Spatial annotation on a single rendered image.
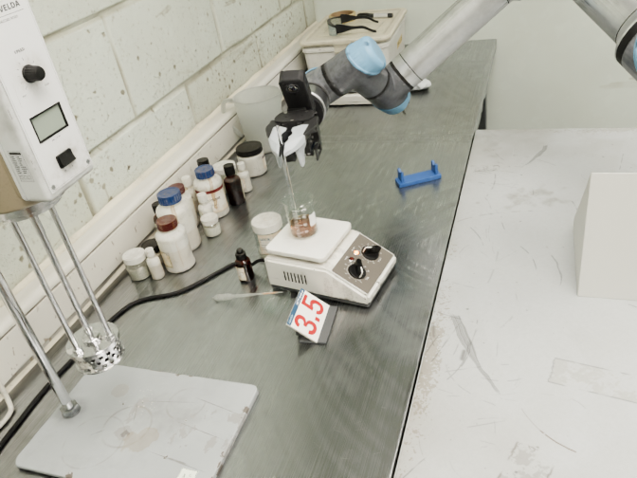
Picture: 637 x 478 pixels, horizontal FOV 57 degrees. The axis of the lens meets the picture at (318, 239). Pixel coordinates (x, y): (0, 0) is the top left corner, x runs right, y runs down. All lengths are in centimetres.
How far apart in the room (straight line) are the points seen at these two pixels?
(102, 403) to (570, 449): 66
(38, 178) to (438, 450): 56
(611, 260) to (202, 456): 66
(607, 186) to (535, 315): 23
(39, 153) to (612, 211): 75
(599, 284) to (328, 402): 46
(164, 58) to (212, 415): 90
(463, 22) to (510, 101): 118
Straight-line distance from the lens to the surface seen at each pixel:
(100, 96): 130
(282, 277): 105
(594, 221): 95
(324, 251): 100
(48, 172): 64
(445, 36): 127
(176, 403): 93
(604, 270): 101
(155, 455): 87
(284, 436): 85
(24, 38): 63
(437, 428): 83
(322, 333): 97
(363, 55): 118
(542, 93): 242
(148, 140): 141
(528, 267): 109
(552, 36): 235
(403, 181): 134
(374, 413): 85
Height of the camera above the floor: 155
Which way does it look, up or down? 33 degrees down
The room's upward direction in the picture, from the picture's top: 10 degrees counter-clockwise
